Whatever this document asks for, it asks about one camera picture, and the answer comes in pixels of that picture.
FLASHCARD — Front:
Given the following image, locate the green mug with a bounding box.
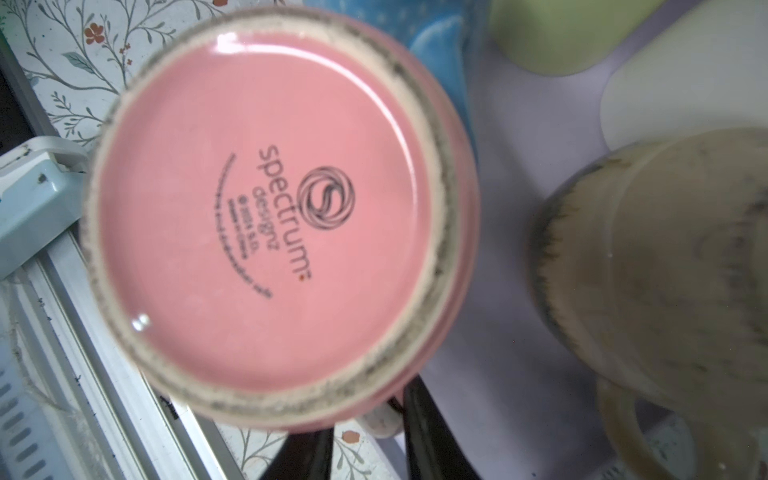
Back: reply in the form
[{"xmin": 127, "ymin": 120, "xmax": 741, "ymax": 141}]
[{"xmin": 489, "ymin": 0, "xmax": 663, "ymax": 76}]

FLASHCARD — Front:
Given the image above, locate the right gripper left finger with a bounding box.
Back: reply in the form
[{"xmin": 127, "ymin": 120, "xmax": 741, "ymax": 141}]
[{"xmin": 260, "ymin": 428, "xmax": 334, "ymax": 480}]

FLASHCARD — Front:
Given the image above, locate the lavender tray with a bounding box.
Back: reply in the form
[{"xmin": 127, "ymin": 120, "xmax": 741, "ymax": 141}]
[{"xmin": 383, "ymin": 35, "xmax": 768, "ymax": 480}]

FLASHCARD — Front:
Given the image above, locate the pink ghost mug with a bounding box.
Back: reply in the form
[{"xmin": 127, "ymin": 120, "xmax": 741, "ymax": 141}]
[{"xmin": 80, "ymin": 6, "xmax": 480, "ymax": 432}]

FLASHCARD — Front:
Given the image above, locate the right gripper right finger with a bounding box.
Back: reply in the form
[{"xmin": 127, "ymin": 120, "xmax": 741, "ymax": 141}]
[{"xmin": 403, "ymin": 376, "xmax": 480, "ymax": 480}]

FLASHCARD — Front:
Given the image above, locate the beige speckled mug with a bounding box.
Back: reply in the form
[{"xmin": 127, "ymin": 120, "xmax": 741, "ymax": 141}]
[{"xmin": 528, "ymin": 127, "xmax": 767, "ymax": 479}]

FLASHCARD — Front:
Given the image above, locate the white mug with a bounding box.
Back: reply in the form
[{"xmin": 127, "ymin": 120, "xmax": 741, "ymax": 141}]
[{"xmin": 600, "ymin": 1, "xmax": 767, "ymax": 150}]

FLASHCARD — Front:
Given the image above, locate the blue mug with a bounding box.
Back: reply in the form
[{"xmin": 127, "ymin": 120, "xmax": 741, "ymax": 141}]
[{"xmin": 304, "ymin": 0, "xmax": 488, "ymax": 142}]

